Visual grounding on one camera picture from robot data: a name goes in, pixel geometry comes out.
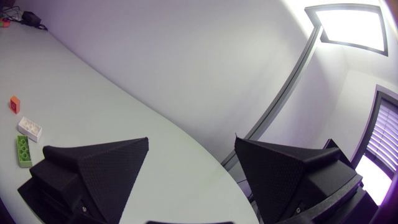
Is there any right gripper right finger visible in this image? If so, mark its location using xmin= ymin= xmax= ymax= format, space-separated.
xmin=234 ymin=136 xmax=364 ymax=224

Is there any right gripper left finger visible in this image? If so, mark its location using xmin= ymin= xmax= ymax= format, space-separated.
xmin=17 ymin=137 xmax=150 ymax=224

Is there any green toy brick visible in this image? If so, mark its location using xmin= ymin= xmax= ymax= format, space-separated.
xmin=16 ymin=134 xmax=34 ymax=169

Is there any white toy brick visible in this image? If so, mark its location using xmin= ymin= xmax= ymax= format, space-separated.
xmin=17 ymin=116 xmax=43 ymax=143

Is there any window blind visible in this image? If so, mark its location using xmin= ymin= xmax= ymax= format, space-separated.
xmin=350 ymin=84 xmax=398 ymax=207

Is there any orange toy brick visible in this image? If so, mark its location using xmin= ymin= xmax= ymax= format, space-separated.
xmin=9 ymin=95 xmax=21 ymax=115

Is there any grey floor lamp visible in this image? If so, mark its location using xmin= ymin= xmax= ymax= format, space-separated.
xmin=220 ymin=3 xmax=389 ymax=172

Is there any black power brick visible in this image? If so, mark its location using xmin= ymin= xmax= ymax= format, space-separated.
xmin=21 ymin=11 xmax=42 ymax=27

